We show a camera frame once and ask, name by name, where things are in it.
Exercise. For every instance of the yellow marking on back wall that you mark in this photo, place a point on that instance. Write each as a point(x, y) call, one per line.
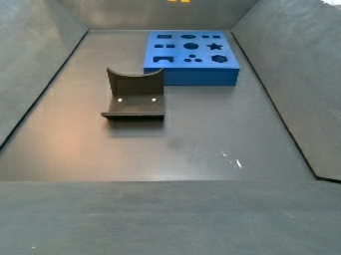
point(181, 1)

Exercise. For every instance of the black curved holder stand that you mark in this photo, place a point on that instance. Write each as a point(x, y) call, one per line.
point(138, 95)

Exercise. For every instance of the blue shape-sorter block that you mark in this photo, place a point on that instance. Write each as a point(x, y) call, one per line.
point(196, 58)

